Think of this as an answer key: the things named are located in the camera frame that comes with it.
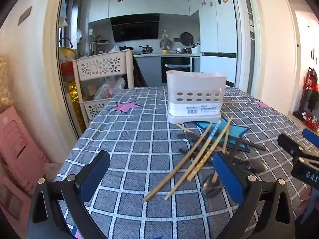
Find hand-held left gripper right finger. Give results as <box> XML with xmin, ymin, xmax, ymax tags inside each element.
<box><xmin>213</xmin><ymin>152</ymin><xmax>297</xmax><ymax>239</ymax></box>

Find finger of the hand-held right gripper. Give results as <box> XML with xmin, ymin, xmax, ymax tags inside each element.
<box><xmin>302</xmin><ymin>129</ymin><xmax>319</xmax><ymax>143</ymax></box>
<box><xmin>277</xmin><ymin>133</ymin><xmax>308</xmax><ymax>160</ymax></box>

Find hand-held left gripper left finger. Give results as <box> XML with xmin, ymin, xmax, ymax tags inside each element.
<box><xmin>27</xmin><ymin>151</ymin><xmax>111</xmax><ymax>239</ymax></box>

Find blue patterned wooden chopstick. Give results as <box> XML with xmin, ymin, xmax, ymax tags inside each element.
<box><xmin>165</xmin><ymin>120</ymin><xmax>222</xmax><ymax>200</ymax></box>

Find black plastic utensil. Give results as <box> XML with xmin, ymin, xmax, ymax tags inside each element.
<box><xmin>176</xmin><ymin>132</ymin><xmax>267</xmax><ymax>152</ymax></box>

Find white plastic utensil holder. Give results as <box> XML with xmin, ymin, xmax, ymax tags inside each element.
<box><xmin>166</xmin><ymin>70</ymin><xmax>226</xmax><ymax>124</ymax></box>

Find red floor basket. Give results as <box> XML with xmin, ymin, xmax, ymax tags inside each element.
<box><xmin>303</xmin><ymin>118</ymin><xmax>319</xmax><ymax>132</ymax></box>

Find red hanging decorations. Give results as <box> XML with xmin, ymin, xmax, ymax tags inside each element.
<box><xmin>300</xmin><ymin>67</ymin><xmax>319</xmax><ymax>112</ymax></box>

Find gold foil decoration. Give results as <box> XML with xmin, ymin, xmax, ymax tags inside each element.
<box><xmin>67</xmin><ymin>81</ymin><xmax>86</xmax><ymax>133</ymax></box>

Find clear bag with red contents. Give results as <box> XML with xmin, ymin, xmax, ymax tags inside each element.
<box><xmin>93</xmin><ymin>76</ymin><xmax>125</xmax><ymax>100</ymax></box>

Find pink plastic stool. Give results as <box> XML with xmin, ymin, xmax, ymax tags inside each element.
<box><xmin>0</xmin><ymin>106</ymin><xmax>49</xmax><ymax>219</ymax></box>

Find red box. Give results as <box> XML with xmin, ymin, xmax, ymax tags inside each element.
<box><xmin>61</xmin><ymin>61</ymin><xmax>75</xmax><ymax>80</ymax></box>

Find white flower-cut storage cart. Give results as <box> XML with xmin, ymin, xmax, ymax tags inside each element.
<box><xmin>72</xmin><ymin>50</ymin><xmax>135</xmax><ymax>127</ymax></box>

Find black built-in oven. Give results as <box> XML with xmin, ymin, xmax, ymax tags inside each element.
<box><xmin>161</xmin><ymin>57</ymin><xmax>192</xmax><ymax>84</ymax></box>

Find grey kitchen base cabinet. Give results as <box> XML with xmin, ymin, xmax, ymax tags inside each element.
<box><xmin>136</xmin><ymin>55</ymin><xmax>201</xmax><ymax>86</ymax></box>

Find white refrigerator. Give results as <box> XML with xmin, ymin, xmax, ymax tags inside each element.
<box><xmin>199</xmin><ymin>0</ymin><xmax>237</xmax><ymax>86</ymax></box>

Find kitchen faucet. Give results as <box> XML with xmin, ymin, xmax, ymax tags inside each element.
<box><xmin>59</xmin><ymin>37</ymin><xmax>74</xmax><ymax>49</ymax></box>

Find dark round hanging pan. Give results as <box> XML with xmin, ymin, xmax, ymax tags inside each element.
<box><xmin>180</xmin><ymin>32</ymin><xmax>193</xmax><ymax>46</ymax></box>

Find black range hood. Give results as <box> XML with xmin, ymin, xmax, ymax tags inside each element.
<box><xmin>110</xmin><ymin>15</ymin><xmax>160</xmax><ymax>43</ymax></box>

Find white upper kitchen cabinets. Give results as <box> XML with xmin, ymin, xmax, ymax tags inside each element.
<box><xmin>88</xmin><ymin>0</ymin><xmax>191</xmax><ymax>23</ymax></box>

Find dark wall ornament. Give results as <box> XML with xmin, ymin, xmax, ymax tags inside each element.
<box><xmin>310</xmin><ymin>48</ymin><xmax>319</xmax><ymax>65</ymax></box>

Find grey wall plaque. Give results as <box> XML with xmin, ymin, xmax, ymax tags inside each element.
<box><xmin>18</xmin><ymin>6</ymin><xmax>32</xmax><ymax>26</ymax></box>

